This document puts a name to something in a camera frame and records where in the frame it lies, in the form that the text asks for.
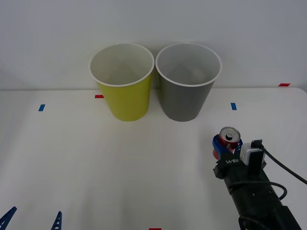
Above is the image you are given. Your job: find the grey plastic waste bin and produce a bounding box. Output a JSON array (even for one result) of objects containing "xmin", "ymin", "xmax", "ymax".
[{"xmin": 155, "ymin": 42, "xmax": 223, "ymax": 122}]

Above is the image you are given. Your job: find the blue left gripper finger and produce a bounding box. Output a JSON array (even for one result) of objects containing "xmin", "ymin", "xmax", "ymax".
[
  {"xmin": 0, "ymin": 206, "xmax": 18, "ymax": 230},
  {"xmin": 50, "ymin": 210, "xmax": 63, "ymax": 230}
]

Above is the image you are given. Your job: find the yellow-green plastic waste bin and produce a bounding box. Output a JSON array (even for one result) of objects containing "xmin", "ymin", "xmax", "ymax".
[{"xmin": 88, "ymin": 43, "xmax": 154, "ymax": 122}]

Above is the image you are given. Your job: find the red drink can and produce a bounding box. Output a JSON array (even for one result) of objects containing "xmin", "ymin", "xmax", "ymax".
[{"xmin": 213, "ymin": 126, "xmax": 242, "ymax": 161}]

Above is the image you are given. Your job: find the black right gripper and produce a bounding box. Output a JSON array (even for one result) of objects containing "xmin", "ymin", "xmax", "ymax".
[{"xmin": 212, "ymin": 135, "xmax": 272, "ymax": 193}]

